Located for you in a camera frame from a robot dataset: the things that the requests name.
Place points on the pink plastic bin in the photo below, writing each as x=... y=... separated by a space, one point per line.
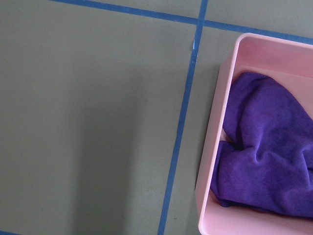
x=291 y=65

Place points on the purple cloth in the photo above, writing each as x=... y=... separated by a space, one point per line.
x=267 y=160

